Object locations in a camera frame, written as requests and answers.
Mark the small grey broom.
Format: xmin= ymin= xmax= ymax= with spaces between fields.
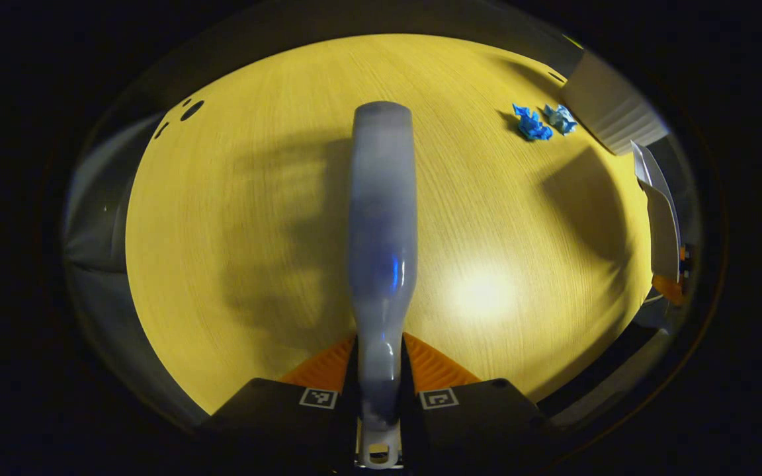
xmin=347 ymin=100 xmax=419 ymax=470

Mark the grey dustpan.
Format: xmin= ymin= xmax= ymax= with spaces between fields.
xmin=631 ymin=140 xmax=683 ymax=282

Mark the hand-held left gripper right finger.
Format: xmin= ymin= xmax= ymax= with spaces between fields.
xmin=399 ymin=332 xmax=555 ymax=474

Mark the light blue paper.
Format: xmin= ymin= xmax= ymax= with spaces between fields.
xmin=544 ymin=104 xmax=578 ymax=136

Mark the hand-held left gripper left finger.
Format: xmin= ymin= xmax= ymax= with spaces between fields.
xmin=209 ymin=334 xmax=362 ymax=474

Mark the dark blue paper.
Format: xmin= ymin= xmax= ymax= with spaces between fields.
xmin=512 ymin=104 xmax=554 ymax=141

